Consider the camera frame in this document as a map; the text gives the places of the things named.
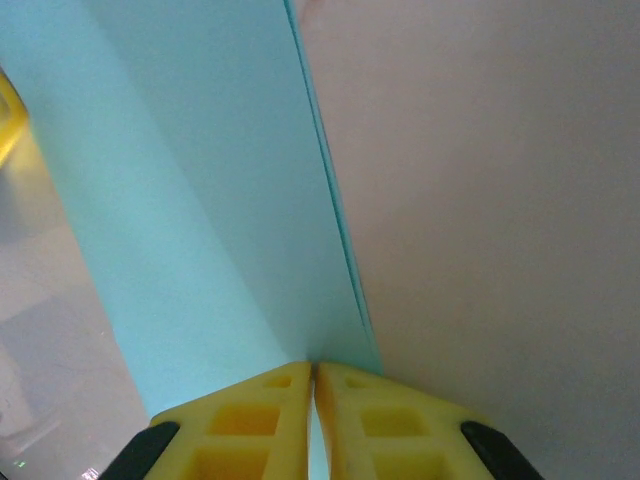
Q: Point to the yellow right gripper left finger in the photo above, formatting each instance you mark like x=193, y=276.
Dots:
x=240, y=450

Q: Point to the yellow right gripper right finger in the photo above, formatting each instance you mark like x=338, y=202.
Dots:
x=400, y=450

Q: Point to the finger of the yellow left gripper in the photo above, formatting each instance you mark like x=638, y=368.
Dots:
x=10, y=120

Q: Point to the light blue paper sheet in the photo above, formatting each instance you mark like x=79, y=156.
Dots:
x=200, y=175

